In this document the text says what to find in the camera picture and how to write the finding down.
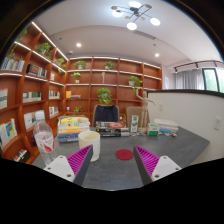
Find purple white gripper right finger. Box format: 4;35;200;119
133;145;181;185

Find green white carton box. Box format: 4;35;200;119
130;115;139;133

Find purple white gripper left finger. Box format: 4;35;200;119
44;145;93;186

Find clear plastic water bottle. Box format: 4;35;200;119
33;110;57;165

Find stack of colourful books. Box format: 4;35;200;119
57;116;90;143

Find small green white box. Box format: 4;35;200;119
147;123;160;136

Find potted green plant shelf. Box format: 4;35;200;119
97;88;112;104
129;76;143;92

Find cream white cup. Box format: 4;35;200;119
78;131;100;161

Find potted green plant centre shelf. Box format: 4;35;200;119
97;88;112;104

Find ceiling lamp with round bulbs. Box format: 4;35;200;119
111;1;161;31

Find black office chair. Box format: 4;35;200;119
92;105;119;127

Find wooden artist mannequin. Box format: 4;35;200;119
136;89;156;133

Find red round coaster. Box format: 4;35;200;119
115;149;133;160

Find dark books with orange disc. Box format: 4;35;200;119
96;121;129;137

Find orange wooden bookshelf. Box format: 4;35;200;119
0;22;162;163

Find white partition wall panel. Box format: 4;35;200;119
148;90;224;164

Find potted green plant right shelf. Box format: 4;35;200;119
129;76;143;92

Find grey window curtain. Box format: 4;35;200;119
174;69;204;90

